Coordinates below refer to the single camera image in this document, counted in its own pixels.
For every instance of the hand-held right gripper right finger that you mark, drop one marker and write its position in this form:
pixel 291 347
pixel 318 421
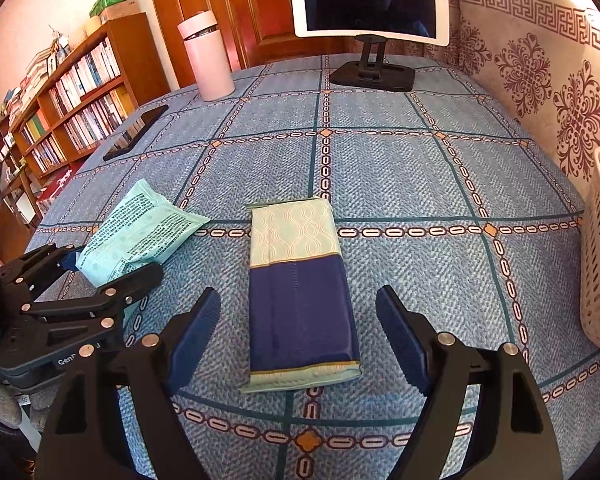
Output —
pixel 404 340

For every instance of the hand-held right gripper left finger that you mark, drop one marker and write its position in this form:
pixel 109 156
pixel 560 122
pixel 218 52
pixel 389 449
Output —
pixel 196 340

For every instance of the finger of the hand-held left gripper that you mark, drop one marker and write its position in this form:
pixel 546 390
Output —
pixel 40 262
pixel 125 285

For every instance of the mint green packet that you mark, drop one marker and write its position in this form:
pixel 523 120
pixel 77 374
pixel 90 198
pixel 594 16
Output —
pixel 140 230

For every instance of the blue and mint packet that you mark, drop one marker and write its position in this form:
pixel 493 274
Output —
pixel 300 305

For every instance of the black smartphone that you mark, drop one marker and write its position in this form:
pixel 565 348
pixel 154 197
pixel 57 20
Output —
pixel 137 132

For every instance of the short row of books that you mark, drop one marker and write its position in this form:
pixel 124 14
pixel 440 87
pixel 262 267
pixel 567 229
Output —
pixel 100 120

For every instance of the blue checkered tablecloth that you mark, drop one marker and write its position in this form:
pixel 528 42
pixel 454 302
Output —
pixel 430 185

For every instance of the pile of loose books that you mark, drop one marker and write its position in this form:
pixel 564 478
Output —
pixel 35 72

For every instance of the long row of books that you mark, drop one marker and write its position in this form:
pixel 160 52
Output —
pixel 85 75

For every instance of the wooden bookshelf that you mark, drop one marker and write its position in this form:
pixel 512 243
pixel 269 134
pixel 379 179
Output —
pixel 130 60

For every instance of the pink thermos bottle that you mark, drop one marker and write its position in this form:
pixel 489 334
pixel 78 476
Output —
pixel 205 60

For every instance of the plain brown cardboard box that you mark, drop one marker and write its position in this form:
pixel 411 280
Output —
pixel 122 12

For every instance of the black tablet stand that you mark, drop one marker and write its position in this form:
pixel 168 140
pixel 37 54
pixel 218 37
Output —
pixel 372 77

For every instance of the green cardboard box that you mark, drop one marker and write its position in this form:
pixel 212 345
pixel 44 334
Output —
pixel 112 0

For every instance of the brown wooden door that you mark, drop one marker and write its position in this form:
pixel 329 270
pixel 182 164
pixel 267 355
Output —
pixel 260 10

